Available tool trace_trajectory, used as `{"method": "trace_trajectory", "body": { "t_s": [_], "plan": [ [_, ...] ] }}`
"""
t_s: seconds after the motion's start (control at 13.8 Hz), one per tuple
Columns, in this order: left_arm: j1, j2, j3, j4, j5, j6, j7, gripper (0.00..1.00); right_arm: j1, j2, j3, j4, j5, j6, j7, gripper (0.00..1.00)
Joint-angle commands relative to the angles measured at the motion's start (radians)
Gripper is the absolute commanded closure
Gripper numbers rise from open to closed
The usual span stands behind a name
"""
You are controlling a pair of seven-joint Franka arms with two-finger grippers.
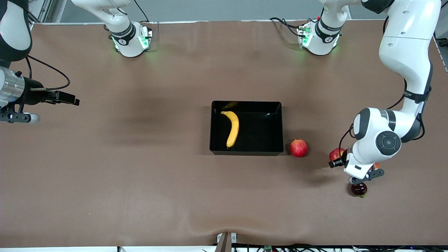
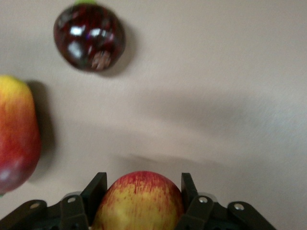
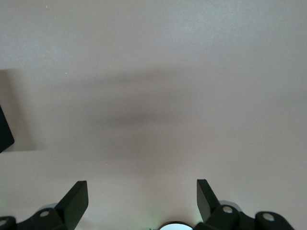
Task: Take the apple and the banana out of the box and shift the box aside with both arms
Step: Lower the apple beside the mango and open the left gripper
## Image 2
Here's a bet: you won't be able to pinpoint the red yellow apple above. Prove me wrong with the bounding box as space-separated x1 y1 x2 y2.
92 170 186 230

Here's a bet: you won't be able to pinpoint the dark purple mangosteen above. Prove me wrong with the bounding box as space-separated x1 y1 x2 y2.
53 0 127 78

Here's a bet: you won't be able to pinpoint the red yellow mango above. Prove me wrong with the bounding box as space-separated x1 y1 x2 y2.
0 74 42 195

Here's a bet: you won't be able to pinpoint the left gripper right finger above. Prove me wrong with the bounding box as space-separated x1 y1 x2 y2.
180 172 200 218

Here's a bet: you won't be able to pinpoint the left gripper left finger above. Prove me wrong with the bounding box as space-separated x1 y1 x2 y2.
81 172 108 226

